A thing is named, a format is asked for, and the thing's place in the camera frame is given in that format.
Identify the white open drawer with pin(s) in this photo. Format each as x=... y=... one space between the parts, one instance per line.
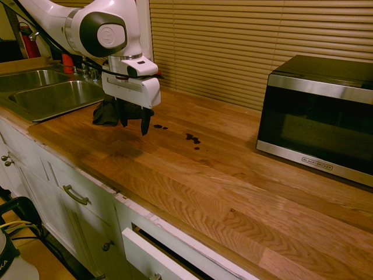
x=145 y=253

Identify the stainless steel double sink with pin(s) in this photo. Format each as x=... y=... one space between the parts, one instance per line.
x=55 y=96

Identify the wide beige window blinds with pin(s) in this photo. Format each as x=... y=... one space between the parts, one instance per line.
x=233 y=43

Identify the white window frame post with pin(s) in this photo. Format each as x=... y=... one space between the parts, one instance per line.
x=145 y=29

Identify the large dark liquid spill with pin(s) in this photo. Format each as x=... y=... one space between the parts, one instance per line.
x=192 y=137

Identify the black metal stand frame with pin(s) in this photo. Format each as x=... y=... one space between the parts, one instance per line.
x=26 y=204

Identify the chrome faucet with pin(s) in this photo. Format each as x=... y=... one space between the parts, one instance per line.
x=33 y=35

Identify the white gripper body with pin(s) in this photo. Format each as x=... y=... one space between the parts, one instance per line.
x=131 y=90

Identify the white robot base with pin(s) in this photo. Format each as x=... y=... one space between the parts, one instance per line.
x=14 y=262

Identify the red spray bottle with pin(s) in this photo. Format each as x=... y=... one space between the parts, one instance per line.
x=67 y=62

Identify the black cloth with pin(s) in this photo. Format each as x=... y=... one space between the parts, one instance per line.
x=106 y=113

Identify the white kitchen cabinet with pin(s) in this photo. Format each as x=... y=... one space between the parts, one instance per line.
x=52 y=189

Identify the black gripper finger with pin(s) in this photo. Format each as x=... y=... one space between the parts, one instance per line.
x=145 y=116
x=121 y=108

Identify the black box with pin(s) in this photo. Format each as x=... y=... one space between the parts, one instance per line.
x=10 y=51

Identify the narrow beige window blinds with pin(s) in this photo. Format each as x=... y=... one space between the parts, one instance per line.
x=73 y=2

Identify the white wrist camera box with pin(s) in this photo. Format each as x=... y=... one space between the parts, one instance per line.
x=142 y=68

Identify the black steel microwave oven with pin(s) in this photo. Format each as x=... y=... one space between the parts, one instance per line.
x=314 y=122

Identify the red fire extinguisher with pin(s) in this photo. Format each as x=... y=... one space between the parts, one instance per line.
x=30 y=43

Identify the small dark liquid spill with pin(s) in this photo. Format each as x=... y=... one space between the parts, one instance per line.
x=158 y=126

